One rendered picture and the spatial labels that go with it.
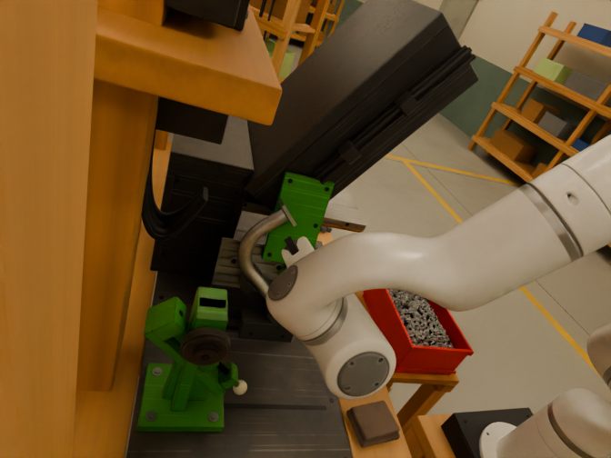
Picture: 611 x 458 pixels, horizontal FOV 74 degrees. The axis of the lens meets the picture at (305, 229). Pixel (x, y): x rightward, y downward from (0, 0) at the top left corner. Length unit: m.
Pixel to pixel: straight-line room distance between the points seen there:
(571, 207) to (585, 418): 0.57
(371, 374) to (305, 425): 0.45
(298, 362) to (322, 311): 0.56
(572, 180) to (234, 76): 0.33
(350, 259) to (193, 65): 0.23
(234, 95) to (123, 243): 0.30
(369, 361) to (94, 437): 0.55
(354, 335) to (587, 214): 0.25
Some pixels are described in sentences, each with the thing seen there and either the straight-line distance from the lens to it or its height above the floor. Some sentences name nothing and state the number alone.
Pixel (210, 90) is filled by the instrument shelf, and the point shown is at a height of 1.52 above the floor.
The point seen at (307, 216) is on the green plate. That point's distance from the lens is 0.91.
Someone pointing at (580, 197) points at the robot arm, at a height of 1.56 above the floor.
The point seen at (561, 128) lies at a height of 0.97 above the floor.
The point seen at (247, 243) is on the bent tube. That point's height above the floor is 1.13.
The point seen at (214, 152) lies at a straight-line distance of 0.93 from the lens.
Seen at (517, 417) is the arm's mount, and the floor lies 0.92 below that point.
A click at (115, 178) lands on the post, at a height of 1.35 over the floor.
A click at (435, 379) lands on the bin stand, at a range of 1.32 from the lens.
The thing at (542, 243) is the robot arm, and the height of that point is 1.51.
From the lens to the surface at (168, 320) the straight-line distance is 0.66.
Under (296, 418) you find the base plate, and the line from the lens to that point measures 0.91.
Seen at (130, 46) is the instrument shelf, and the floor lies 1.54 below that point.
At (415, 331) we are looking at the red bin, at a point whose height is 0.88.
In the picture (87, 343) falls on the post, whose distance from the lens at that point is 0.79.
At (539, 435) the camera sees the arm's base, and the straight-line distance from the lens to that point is 1.02.
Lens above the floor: 1.65
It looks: 32 degrees down
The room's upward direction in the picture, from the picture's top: 23 degrees clockwise
